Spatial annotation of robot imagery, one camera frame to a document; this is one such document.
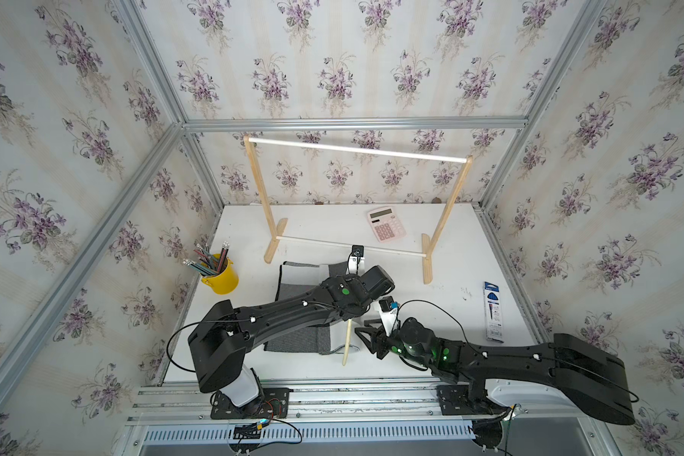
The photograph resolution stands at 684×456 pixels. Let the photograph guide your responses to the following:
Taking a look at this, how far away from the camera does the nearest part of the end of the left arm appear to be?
546 mm

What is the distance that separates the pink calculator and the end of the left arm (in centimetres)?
49

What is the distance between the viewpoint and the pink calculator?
3.61 ft

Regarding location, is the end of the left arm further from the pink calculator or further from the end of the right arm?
the pink calculator
